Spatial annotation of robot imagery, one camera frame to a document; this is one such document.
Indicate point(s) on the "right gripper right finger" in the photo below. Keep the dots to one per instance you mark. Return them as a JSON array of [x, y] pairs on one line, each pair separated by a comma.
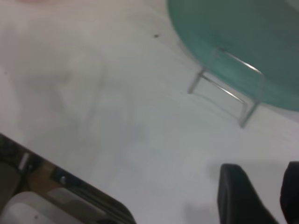
[[292, 193]]

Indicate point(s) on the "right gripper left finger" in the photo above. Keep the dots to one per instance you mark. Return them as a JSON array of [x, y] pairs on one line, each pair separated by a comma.
[[238, 200]]

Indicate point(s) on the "grey rounded housing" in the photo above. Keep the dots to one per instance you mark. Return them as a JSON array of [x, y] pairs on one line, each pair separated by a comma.
[[46, 207]]

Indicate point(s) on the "green round plate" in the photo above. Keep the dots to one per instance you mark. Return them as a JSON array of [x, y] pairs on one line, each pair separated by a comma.
[[245, 30]]

